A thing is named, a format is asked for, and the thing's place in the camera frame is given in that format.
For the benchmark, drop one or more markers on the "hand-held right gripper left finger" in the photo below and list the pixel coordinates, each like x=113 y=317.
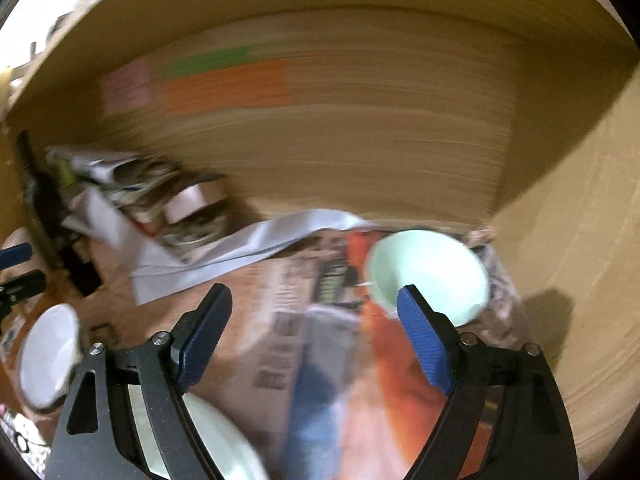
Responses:
x=200 y=345

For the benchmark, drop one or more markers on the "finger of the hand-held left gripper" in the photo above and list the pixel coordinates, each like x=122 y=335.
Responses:
x=22 y=286
x=14 y=255

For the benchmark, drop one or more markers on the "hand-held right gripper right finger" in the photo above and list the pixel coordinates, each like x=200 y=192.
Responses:
x=425 y=345

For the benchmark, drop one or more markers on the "white bowl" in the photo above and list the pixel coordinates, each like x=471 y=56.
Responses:
x=47 y=355

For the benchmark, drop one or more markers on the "light green bowl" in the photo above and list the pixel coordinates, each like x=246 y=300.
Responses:
x=435 y=270

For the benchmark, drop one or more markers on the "light green plate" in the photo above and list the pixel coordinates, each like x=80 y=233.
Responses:
x=220 y=440

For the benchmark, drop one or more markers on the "dark wine bottle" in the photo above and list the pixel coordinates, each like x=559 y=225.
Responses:
x=75 y=260

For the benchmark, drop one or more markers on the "colourful printed paper sheet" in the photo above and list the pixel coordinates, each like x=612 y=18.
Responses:
x=380 y=400

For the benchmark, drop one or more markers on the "brown printed table cloth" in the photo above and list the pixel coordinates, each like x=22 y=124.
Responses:
x=125 y=310

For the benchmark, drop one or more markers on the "long white paper strip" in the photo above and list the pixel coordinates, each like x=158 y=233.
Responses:
x=200 y=260

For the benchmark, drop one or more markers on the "small bowl of trinkets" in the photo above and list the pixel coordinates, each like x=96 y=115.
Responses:
x=200 y=232

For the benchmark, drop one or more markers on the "pile of papers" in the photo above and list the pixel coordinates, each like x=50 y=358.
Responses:
x=125 y=175

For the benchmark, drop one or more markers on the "white card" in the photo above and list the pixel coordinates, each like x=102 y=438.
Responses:
x=192 y=202

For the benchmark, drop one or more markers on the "pink paper note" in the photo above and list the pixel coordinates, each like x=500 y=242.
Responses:
x=127 y=87

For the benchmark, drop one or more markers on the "orange paper note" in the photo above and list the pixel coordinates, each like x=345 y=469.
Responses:
x=225 y=87

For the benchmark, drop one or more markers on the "green paper note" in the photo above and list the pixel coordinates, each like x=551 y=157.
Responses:
x=210 y=60

